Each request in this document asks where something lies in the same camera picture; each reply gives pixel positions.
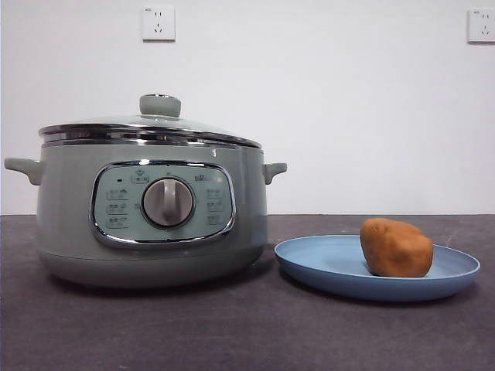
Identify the pale green electric steamer pot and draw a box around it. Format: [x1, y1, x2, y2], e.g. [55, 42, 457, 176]
[3, 139, 288, 289]

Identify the glass lid with green knob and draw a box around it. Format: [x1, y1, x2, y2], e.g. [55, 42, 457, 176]
[38, 93, 263, 150]

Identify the white wall socket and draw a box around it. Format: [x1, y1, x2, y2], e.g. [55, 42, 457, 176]
[142, 5, 176, 43]
[466, 8, 495, 44]

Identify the blue round plate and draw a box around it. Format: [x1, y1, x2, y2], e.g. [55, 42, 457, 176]
[274, 233, 482, 302]

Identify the brown potato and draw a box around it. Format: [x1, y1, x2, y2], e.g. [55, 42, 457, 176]
[360, 217, 435, 278]

